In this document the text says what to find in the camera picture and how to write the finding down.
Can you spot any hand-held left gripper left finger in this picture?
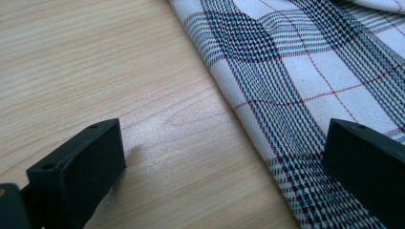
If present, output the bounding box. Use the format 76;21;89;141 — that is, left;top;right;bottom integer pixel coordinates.
27;117;127;229

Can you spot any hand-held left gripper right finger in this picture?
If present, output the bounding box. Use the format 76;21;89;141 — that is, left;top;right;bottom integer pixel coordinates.
321;117;405;229

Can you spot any plaid button-up shirt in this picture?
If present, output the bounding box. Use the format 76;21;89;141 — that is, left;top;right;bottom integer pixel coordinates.
168;0;405;229

